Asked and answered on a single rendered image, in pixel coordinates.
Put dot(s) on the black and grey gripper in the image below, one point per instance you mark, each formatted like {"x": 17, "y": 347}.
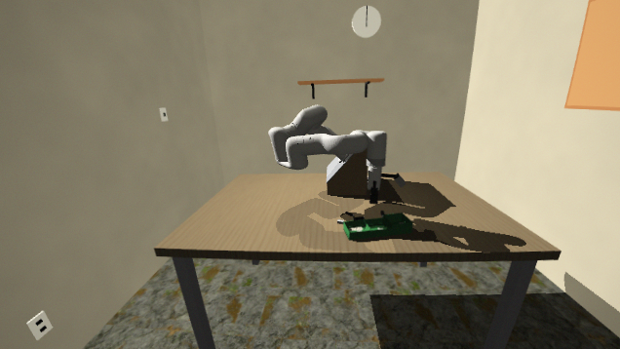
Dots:
{"x": 374, "y": 175}

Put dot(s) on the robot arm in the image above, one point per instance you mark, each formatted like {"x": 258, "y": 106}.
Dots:
{"x": 322, "y": 140}

